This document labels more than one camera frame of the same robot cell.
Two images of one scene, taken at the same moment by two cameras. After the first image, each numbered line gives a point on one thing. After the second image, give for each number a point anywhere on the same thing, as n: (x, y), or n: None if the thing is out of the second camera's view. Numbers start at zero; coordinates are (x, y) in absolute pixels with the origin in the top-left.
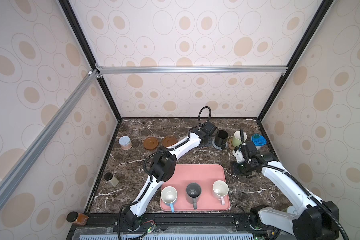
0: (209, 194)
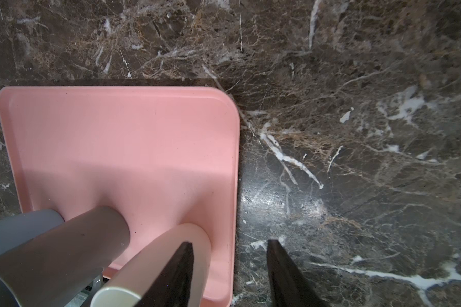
0: (163, 156)
